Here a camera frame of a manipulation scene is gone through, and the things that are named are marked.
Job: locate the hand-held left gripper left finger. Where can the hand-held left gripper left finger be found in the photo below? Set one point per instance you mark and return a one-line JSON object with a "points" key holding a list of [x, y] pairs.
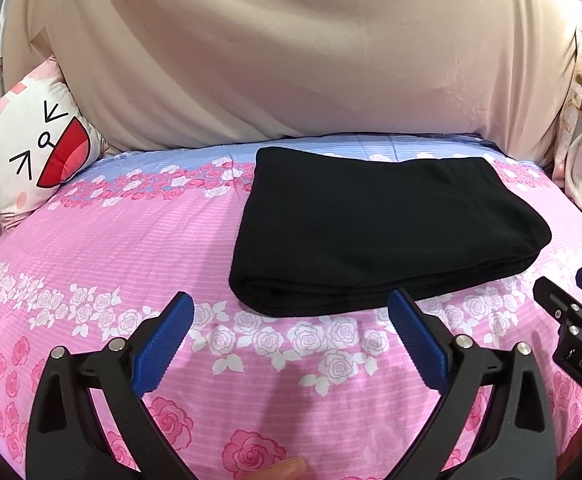
{"points": [[163, 342]]}

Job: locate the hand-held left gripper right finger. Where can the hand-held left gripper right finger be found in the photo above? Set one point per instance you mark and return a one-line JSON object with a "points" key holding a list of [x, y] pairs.
{"points": [[421, 340]]}

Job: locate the black pants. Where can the black pants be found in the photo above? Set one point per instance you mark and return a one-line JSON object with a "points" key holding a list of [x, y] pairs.
{"points": [[371, 230]]}

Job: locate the person's left hand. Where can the person's left hand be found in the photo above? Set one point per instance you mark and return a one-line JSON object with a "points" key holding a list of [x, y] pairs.
{"points": [[286, 470]]}

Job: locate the pink floral bedsheet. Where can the pink floral bedsheet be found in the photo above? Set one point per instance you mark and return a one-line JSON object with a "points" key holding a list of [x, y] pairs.
{"points": [[146, 240]]}

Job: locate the cat face pillow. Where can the cat face pillow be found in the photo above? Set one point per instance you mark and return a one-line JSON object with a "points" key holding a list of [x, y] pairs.
{"points": [[36, 145]]}

